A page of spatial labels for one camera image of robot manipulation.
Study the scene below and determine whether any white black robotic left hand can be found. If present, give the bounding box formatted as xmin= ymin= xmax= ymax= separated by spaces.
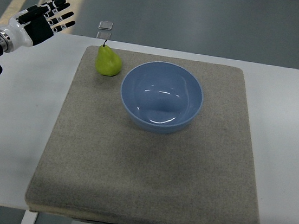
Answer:
xmin=3 ymin=0 xmax=75 ymax=50

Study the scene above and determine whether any green pear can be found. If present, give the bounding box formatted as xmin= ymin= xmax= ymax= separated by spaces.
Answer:
xmin=95 ymin=40 xmax=122 ymax=76

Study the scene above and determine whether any blue ceramic bowl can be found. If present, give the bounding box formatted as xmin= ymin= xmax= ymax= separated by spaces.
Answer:
xmin=120 ymin=61 xmax=204 ymax=134

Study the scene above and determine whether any upper metal floor plate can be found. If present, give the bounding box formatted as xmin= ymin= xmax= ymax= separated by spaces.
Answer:
xmin=98 ymin=21 xmax=113 ymax=30

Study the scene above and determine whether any grey felt mat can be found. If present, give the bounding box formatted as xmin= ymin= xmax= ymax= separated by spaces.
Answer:
xmin=25 ymin=46 xmax=260 ymax=224

